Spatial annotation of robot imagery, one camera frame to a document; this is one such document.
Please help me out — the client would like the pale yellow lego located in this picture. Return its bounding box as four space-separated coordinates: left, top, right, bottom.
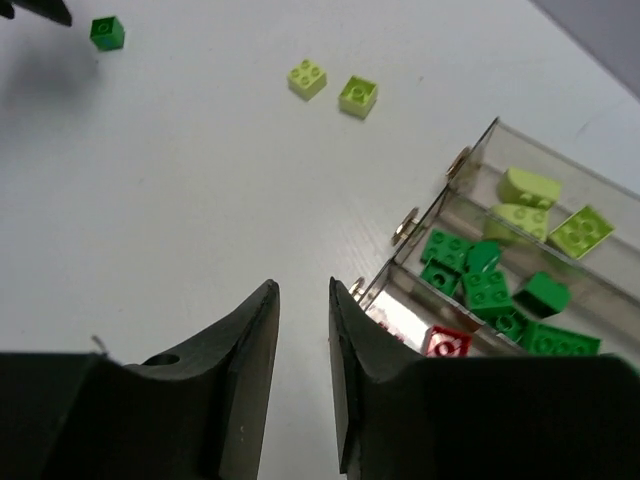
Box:
482 204 549 244
287 59 327 101

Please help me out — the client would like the pale yellow-green lego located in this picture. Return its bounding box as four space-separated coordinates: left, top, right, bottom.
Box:
497 167 562 210

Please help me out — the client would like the red rounded flower lego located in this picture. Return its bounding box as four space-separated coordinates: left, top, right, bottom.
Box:
424 325 472 357

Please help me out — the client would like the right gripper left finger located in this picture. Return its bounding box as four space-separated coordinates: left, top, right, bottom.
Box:
1 280 280 479

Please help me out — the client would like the far clear plastic container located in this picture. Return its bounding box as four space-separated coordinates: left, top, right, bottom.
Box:
447 119 639 297

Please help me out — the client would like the pale yellow lego top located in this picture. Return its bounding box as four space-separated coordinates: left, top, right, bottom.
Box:
287 59 327 101

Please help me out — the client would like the small green sloped lego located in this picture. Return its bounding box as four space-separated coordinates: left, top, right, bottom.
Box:
465 240 502 273

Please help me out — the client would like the middle clear plastic container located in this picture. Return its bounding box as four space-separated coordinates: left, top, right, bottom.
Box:
388 193 639 366

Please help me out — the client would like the clear plastic container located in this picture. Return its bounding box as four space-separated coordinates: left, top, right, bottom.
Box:
447 119 639 297
388 193 639 366
349 262 501 359

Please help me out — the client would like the near clear plastic container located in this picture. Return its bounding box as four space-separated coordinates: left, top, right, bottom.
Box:
349 262 501 359

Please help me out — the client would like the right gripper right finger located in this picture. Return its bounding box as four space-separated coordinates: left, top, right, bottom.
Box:
329 280 639 479

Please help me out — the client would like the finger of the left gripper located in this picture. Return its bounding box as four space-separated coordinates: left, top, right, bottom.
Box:
0 0 73 26

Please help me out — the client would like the green lego left edge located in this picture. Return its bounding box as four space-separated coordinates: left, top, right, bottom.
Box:
89 16 125 52

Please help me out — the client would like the lime lego top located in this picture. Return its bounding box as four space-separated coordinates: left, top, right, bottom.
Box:
338 75 378 120

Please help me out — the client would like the long dark green lego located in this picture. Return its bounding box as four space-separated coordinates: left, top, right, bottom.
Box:
520 321 601 356

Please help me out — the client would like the light green lego upturned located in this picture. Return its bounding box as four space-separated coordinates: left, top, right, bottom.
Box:
547 205 615 260

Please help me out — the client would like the green square lego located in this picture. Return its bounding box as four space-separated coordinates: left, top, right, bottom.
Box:
421 229 473 272
420 259 462 297

